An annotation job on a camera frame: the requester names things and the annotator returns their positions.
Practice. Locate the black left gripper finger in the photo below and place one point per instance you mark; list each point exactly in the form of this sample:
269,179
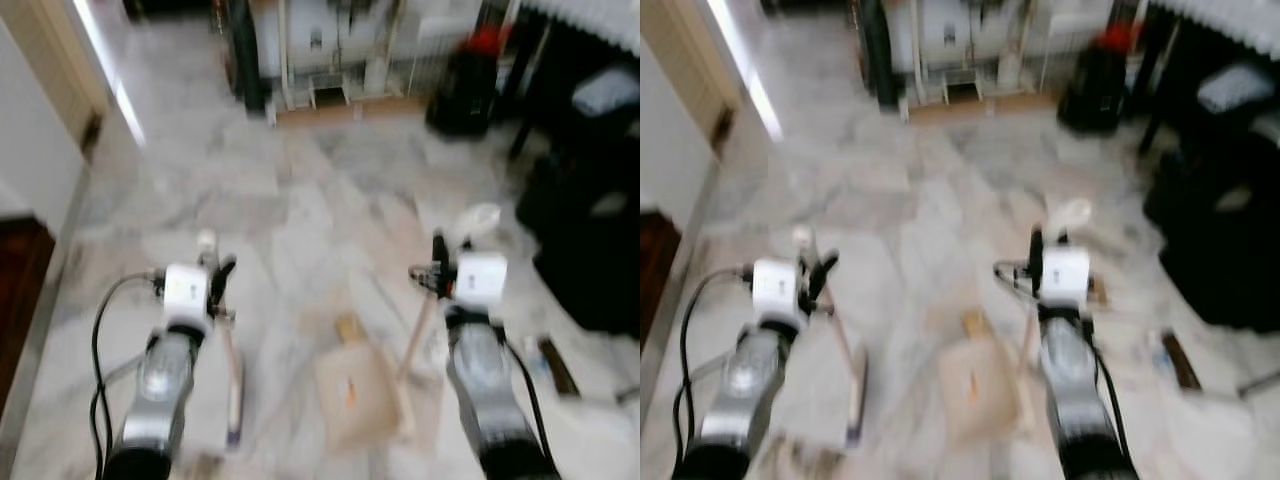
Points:
222,275
822,272

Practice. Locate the gold wrapper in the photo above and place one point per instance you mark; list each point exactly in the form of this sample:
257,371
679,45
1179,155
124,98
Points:
348,328
975,323

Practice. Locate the small orange scrap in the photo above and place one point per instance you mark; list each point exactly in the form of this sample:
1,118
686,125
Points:
350,392
973,385

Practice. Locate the dark brown flat piece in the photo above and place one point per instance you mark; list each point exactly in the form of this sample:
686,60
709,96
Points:
558,365
1180,360

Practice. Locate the black bulky furniture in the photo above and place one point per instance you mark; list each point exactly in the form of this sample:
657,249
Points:
1220,240
590,250

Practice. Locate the wooden base board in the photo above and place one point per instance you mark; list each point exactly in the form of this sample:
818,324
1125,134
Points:
980,106
340,110

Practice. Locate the dark wooden staircase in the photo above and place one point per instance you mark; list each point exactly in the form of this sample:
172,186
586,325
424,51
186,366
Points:
20,290
655,260

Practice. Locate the white cabinet unit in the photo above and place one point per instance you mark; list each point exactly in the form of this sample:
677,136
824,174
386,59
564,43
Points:
960,38
340,40

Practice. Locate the dark upright pole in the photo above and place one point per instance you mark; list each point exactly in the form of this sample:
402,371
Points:
880,50
245,50

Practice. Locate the grey pad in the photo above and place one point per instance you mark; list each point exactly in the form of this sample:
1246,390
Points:
605,90
1235,88

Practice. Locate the beige louvered door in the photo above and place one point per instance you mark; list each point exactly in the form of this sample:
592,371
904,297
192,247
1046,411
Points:
50,60
695,60

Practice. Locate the white fringed tablecloth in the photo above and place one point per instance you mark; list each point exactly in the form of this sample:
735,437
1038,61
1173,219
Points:
1220,18
590,20

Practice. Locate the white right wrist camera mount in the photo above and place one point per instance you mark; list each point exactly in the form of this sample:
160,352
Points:
482,278
1066,275

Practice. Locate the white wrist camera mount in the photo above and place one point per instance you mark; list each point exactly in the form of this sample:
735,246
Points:
1066,275
185,290
775,288
482,278

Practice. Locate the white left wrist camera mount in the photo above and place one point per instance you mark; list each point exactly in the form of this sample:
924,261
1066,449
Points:
185,290
775,288

